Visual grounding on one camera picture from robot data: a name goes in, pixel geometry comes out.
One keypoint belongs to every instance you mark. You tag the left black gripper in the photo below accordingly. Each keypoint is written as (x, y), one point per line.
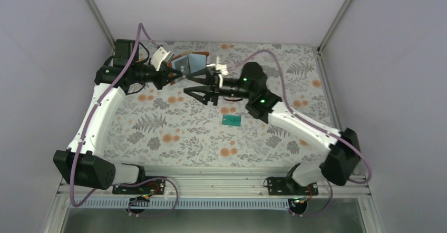
(164, 76)

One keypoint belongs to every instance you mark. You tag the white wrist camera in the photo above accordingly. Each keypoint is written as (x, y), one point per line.
(215, 63)
(161, 55)

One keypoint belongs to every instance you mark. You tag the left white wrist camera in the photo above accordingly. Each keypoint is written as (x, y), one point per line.
(161, 55)

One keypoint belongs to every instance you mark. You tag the aluminium rail frame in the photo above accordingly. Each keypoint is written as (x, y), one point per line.
(240, 182)

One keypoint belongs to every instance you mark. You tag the teal grey credit card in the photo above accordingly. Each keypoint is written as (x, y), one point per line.
(231, 120)

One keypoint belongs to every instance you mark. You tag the brown leather card holder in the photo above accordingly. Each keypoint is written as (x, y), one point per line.
(197, 61)

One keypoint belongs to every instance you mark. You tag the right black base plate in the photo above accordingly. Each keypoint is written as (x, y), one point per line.
(282, 186)

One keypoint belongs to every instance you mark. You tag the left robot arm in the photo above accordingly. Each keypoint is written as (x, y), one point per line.
(82, 163)

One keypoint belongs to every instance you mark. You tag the slotted grey cable duct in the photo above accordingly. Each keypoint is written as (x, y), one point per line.
(189, 203)

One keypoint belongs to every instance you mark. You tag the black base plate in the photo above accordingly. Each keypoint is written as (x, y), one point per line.
(146, 186)
(282, 186)

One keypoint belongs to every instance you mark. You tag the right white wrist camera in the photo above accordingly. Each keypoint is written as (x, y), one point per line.
(215, 63)

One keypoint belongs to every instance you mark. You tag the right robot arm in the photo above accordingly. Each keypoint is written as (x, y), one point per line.
(338, 160)

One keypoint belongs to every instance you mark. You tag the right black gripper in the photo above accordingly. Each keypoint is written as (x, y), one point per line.
(211, 89)

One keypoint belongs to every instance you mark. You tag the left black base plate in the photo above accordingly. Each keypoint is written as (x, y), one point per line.
(146, 186)

